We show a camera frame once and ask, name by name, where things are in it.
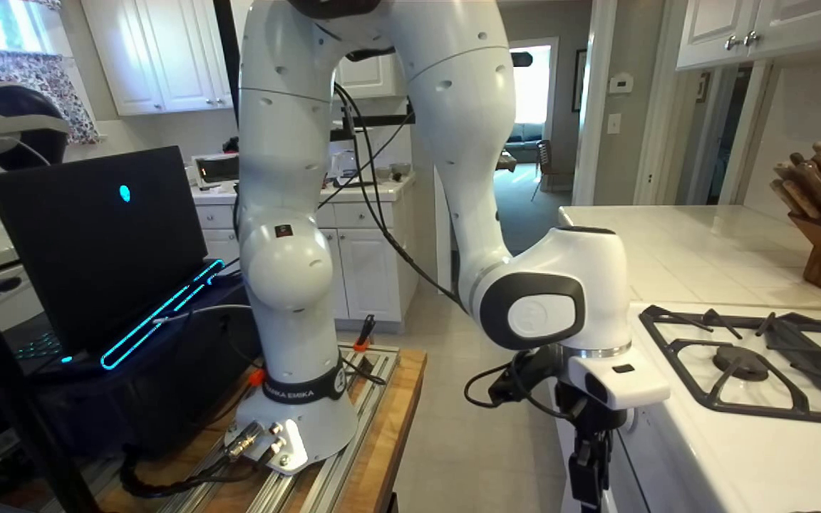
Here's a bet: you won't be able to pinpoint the white gas stove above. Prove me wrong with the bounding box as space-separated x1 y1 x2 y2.
607 301 821 513

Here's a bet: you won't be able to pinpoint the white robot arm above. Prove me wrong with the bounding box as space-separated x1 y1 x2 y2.
237 0 638 513

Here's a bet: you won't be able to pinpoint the front black burner grate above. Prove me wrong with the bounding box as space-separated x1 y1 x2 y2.
638 305 821 421

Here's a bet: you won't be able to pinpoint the black laptop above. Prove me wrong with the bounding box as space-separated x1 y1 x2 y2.
0 146 225 374

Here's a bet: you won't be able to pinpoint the white kitchen cabinets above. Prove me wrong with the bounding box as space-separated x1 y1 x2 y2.
79 0 410 325

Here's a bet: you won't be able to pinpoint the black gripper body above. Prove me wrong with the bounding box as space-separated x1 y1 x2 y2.
555 385 628 513

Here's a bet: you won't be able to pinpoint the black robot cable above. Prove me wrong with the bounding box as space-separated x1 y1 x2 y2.
332 83 470 309

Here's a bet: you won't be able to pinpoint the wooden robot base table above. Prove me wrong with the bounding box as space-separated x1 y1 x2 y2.
99 344 428 513

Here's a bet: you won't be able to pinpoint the black tripod pole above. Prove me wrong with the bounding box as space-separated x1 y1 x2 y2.
0 252 99 513

